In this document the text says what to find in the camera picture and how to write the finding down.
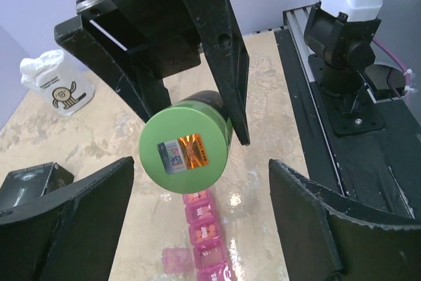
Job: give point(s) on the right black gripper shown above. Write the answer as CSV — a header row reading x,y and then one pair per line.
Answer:
x,y
132,44

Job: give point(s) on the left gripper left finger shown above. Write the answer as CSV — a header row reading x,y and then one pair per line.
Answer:
x,y
71,233

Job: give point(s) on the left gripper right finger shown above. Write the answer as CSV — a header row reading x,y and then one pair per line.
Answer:
x,y
326,236

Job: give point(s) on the green lidded pill bottle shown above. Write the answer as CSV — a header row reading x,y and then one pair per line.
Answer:
x,y
185,147

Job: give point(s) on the pink weekly pill organizer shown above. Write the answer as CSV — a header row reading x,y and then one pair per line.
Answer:
x,y
208,255

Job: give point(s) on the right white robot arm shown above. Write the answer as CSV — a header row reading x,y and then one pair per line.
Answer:
x,y
341,31

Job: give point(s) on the black and green box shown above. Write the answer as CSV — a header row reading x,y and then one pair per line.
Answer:
x,y
24,185

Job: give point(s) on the white toilet paper roll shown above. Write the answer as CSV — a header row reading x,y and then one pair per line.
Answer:
x,y
57,80

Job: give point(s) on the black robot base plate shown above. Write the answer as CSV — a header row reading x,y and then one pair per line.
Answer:
x,y
380,169

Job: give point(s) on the aluminium frame rail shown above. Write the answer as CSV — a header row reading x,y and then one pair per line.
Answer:
x,y
284,120

